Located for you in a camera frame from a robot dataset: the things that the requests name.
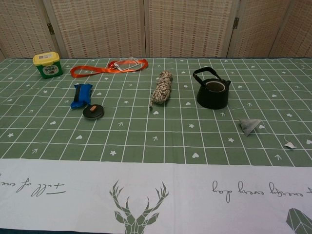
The grey tea bag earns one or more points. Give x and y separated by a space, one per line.
249 125

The black teapot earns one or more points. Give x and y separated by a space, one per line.
212 98

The small black round lid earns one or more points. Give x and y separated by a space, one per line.
93 112

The green grid deer tablecloth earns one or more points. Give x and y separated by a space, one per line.
156 146

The clear badge holder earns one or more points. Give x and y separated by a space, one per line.
126 64

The blue snack packet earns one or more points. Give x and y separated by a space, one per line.
81 96

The woven folding screen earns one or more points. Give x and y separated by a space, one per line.
97 26

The yellow-lidded green tub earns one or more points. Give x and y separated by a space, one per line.
48 67

